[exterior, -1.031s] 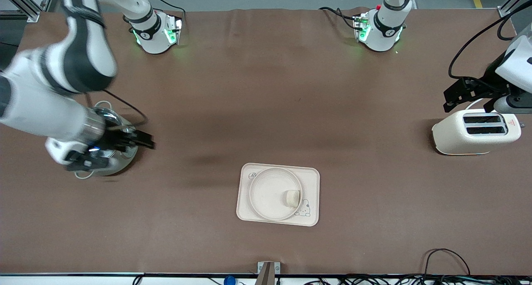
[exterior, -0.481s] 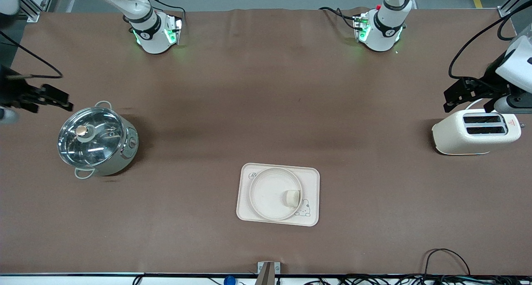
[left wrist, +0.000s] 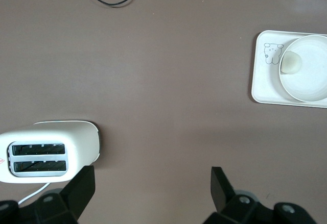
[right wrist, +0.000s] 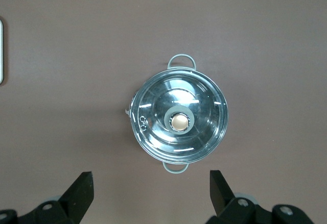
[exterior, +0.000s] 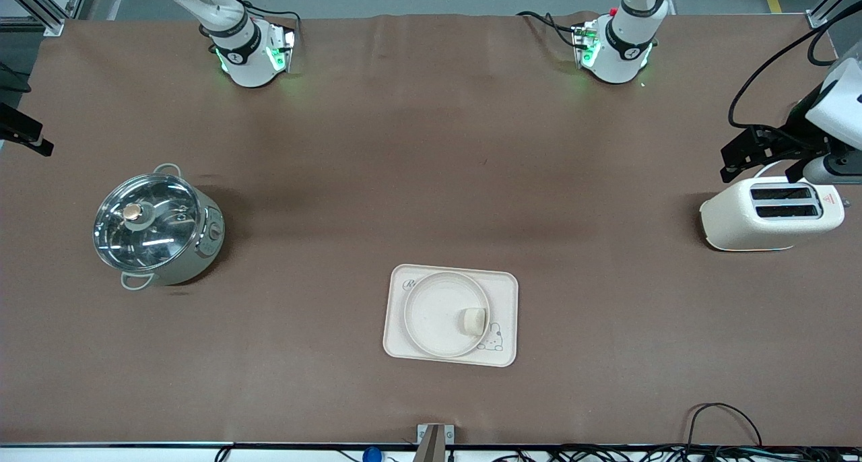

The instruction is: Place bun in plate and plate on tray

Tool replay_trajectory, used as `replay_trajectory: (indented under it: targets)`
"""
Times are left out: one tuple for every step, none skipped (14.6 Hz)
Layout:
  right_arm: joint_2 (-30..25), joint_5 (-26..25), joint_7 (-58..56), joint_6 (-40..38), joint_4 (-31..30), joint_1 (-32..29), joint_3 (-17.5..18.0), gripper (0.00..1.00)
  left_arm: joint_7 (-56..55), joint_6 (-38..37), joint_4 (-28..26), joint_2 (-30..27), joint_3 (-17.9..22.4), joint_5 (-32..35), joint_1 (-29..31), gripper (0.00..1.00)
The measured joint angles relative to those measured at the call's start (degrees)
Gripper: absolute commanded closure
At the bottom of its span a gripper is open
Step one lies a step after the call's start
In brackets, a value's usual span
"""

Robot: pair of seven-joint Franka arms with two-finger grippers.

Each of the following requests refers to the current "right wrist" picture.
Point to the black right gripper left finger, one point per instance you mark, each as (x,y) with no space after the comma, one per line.
(74,198)

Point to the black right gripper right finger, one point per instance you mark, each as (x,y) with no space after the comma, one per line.
(224,203)

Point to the cream rabbit print tray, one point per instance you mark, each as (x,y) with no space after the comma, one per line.
(1,53)

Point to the glass pot lid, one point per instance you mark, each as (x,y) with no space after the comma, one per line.
(199,137)

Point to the brown table mat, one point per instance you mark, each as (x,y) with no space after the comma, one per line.
(64,106)

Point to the green electric cooking pot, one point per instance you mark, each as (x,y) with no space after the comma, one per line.
(181,55)

